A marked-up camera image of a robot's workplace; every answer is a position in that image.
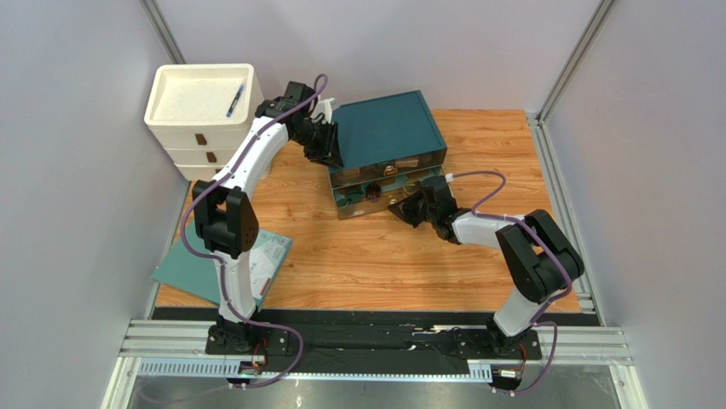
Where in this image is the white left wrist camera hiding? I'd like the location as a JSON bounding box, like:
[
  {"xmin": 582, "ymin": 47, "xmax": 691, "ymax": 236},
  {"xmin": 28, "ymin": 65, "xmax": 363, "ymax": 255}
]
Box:
[{"xmin": 311, "ymin": 98, "xmax": 340, "ymax": 124}]

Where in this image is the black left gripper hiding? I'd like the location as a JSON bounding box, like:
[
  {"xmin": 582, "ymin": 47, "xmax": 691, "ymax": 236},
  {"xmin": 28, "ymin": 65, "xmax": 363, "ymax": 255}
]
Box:
[{"xmin": 291, "ymin": 120, "xmax": 343, "ymax": 170}]

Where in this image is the blue pen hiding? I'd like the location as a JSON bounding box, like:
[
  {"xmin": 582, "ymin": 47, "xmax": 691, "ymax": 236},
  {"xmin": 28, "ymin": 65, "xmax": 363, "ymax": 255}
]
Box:
[{"xmin": 226, "ymin": 83, "xmax": 245, "ymax": 118}]

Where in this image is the clear drawer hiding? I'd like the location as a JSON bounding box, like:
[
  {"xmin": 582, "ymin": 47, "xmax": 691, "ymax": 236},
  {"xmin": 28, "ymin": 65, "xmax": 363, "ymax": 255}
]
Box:
[
  {"xmin": 329, "ymin": 148, "xmax": 447, "ymax": 188},
  {"xmin": 328, "ymin": 166, "xmax": 443, "ymax": 220}
]

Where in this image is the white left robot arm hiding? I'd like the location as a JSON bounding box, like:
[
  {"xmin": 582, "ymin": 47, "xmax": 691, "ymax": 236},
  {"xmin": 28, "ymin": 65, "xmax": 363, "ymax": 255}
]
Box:
[{"xmin": 182, "ymin": 73, "xmax": 343, "ymax": 348}]

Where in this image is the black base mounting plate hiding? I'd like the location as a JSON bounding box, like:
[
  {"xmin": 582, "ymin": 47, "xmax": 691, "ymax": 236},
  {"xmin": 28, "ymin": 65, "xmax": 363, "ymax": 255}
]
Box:
[{"xmin": 205, "ymin": 309, "xmax": 543, "ymax": 375}]

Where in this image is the white drawer cabinet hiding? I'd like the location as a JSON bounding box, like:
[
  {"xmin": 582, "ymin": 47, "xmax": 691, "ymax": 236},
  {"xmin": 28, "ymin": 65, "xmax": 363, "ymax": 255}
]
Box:
[{"xmin": 144, "ymin": 63, "xmax": 263, "ymax": 181}]

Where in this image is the aluminium frame rail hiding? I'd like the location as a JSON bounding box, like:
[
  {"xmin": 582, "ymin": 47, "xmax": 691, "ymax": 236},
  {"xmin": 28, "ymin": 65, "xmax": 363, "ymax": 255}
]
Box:
[{"xmin": 102, "ymin": 308, "xmax": 647, "ymax": 408}]

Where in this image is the teal drawer organizer box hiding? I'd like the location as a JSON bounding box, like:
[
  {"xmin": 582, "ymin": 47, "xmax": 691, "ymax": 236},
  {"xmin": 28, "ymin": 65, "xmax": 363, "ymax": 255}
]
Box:
[{"xmin": 327, "ymin": 89, "xmax": 449, "ymax": 220}]

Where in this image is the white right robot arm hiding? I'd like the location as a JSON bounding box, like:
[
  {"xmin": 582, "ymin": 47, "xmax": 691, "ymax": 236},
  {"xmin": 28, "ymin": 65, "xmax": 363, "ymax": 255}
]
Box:
[{"xmin": 388, "ymin": 174, "xmax": 585, "ymax": 348}]

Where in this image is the teal booklet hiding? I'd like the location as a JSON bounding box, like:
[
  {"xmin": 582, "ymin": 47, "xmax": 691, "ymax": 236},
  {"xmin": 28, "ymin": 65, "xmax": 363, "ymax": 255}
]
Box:
[{"xmin": 152, "ymin": 229, "xmax": 293, "ymax": 307}]

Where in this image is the black round jar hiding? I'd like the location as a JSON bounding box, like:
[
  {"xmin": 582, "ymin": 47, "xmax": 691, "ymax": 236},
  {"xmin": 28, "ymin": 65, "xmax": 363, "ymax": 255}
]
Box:
[{"xmin": 365, "ymin": 183, "xmax": 382, "ymax": 200}]

